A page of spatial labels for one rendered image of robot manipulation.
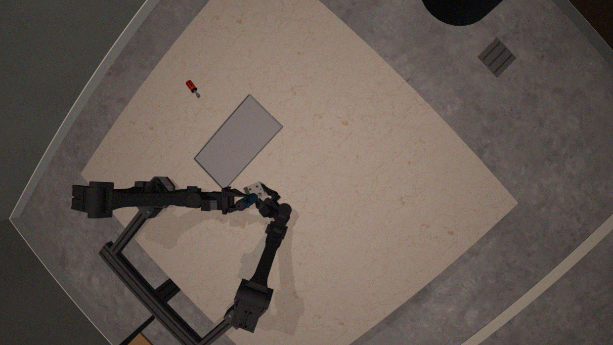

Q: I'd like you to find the grey l-shaped metal bracket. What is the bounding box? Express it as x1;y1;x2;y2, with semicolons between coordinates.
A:
242;181;266;198

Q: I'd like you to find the red-handled nut driver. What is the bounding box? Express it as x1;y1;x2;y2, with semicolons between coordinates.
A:
186;80;200;97

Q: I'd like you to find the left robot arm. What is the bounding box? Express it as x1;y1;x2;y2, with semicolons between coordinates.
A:
71;178;222;218

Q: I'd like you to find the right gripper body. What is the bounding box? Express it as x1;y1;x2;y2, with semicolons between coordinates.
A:
264;193;281;203

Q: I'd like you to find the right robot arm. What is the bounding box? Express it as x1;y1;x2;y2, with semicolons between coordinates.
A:
231;200;292;333

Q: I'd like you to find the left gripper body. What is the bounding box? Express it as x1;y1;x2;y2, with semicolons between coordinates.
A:
221;186;234;215

